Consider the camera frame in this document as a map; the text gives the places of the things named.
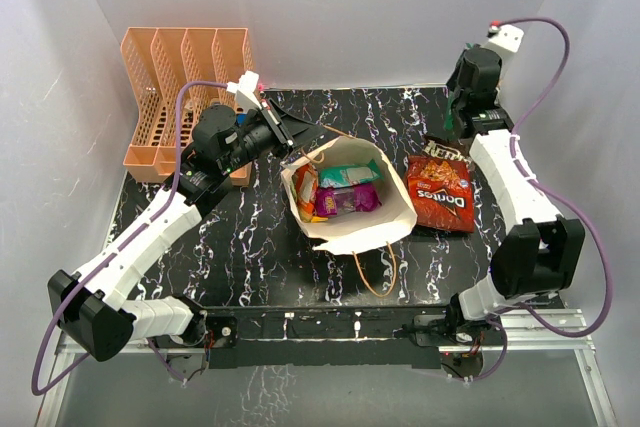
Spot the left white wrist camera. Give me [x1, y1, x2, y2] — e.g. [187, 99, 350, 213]
[226, 70, 262, 114]

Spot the purple snack bag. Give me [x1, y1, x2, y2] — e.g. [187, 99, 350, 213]
[315, 183, 381, 217]

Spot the orange chips bag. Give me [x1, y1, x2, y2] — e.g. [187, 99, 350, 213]
[404, 155, 475, 233]

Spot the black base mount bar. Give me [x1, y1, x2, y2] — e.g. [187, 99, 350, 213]
[203, 305, 502, 369]

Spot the brown Kettle chips bag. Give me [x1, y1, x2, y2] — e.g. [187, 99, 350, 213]
[423, 135, 472, 166]

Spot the orange candy pack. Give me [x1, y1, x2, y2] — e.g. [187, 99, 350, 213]
[292, 163, 318, 222]

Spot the brown paper bag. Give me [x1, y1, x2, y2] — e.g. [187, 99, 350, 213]
[279, 124, 419, 298]

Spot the teal snack pack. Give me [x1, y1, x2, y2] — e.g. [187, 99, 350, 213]
[318, 160, 382, 189]

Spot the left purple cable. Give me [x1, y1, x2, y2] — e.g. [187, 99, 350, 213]
[30, 80, 241, 396]

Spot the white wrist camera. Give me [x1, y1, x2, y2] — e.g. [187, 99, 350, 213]
[226, 70, 262, 114]
[484, 23, 524, 55]

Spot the aluminium frame rail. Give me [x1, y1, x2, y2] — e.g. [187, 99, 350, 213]
[39, 79, 619, 427]

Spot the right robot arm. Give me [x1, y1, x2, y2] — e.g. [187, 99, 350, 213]
[444, 45, 585, 344]

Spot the green snack bag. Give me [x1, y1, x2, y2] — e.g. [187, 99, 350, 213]
[444, 87, 464, 136]

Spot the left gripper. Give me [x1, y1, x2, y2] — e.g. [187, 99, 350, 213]
[220, 98, 326, 175]

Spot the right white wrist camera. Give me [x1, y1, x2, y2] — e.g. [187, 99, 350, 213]
[484, 23, 524, 55]

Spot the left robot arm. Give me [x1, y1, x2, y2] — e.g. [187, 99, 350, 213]
[48, 100, 326, 362]

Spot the orange plastic file organizer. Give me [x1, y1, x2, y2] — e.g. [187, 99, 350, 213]
[121, 27, 255, 183]

